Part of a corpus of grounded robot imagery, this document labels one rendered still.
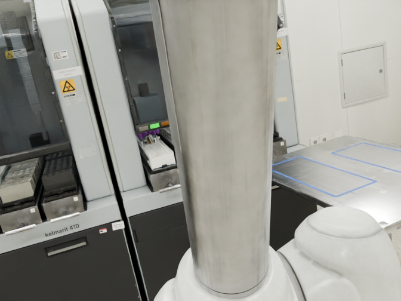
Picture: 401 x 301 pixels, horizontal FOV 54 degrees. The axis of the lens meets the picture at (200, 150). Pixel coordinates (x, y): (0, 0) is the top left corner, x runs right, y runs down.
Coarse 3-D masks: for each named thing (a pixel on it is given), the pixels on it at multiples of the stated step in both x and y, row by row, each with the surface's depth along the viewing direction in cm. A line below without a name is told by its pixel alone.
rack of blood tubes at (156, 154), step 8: (144, 144) 178; (152, 144) 175; (160, 144) 173; (144, 152) 165; (152, 152) 162; (160, 152) 159; (168, 152) 157; (152, 160) 154; (160, 160) 155; (168, 160) 156; (152, 168) 155
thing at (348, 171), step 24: (336, 144) 144; (360, 144) 139; (384, 144) 135; (288, 168) 128; (312, 168) 125; (336, 168) 121; (360, 168) 118; (384, 168) 114; (312, 192) 107; (336, 192) 105; (360, 192) 102; (384, 192) 100; (384, 216) 88
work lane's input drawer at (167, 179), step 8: (144, 160) 170; (176, 160) 166; (144, 168) 165; (160, 168) 154; (168, 168) 154; (176, 168) 154; (152, 176) 152; (160, 176) 153; (168, 176) 154; (176, 176) 155; (152, 184) 153; (160, 184) 154; (168, 184) 155; (176, 184) 156; (160, 192) 150
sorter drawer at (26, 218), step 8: (40, 184) 166; (40, 192) 156; (32, 200) 149; (40, 200) 150; (8, 208) 140; (16, 208) 140; (24, 208) 140; (32, 208) 141; (40, 208) 146; (0, 216) 138; (8, 216) 139; (16, 216) 140; (24, 216) 141; (32, 216) 142; (40, 216) 142; (0, 224) 139; (8, 224) 140; (16, 224) 140; (24, 224) 141; (32, 224) 142; (8, 232) 136; (16, 232) 137
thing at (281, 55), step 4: (280, 4) 162; (280, 8) 163; (280, 12) 163; (280, 16) 163; (280, 40) 166; (280, 44) 166; (276, 48) 166; (280, 48) 166; (276, 52) 166; (280, 52) 167; (284, 52) 167; (276, 56) 167; (280, 56) 167; (284, 56) 168; (276, 60) 167; (280, 60) 168; (284, 60) 168; (280, 100) 172; (284, 100) 172
